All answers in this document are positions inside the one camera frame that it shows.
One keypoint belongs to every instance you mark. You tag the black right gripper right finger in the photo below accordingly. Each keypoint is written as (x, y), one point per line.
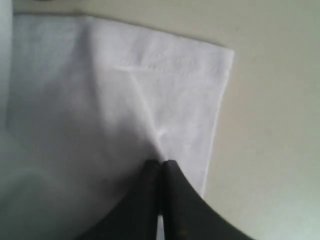
(186, 216)

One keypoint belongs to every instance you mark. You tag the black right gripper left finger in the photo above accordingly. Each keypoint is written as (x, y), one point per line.
(135, 217)

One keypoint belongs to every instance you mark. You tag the white t-shirt red lettering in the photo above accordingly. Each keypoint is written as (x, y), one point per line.
(89, 100)

